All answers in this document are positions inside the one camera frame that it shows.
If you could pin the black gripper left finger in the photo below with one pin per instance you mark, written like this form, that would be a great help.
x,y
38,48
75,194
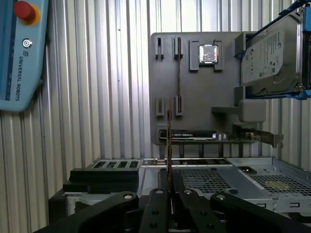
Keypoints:
x,y
155,213

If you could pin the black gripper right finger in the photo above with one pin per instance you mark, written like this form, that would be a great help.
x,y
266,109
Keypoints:
x,y
196,213

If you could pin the RAM stick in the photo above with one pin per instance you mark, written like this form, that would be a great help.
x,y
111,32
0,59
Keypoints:
x,y
169,136

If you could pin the rear port panel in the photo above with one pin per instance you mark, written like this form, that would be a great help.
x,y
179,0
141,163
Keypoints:
x,y
194,162

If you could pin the black PC case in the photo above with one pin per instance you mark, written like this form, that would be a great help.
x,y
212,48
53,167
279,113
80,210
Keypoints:
x,y
109,174

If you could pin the grey power supply unit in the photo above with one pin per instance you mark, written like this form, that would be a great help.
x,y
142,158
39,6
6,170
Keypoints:
x,y
279,184

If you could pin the grey plastic parts rack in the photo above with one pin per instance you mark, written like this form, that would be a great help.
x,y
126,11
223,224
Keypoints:
x,y
206,97

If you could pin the silver CPU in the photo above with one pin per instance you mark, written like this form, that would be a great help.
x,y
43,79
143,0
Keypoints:
x,y
208,54

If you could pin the hard disk in blue carrier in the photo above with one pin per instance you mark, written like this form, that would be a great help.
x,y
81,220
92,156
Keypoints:
x,y
267,55

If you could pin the pale blue teach pendant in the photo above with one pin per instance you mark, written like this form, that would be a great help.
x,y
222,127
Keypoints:
x,y
22,72

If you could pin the graphics card with metal bracket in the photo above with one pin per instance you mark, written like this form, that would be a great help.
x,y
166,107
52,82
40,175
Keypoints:
x,y
184,135

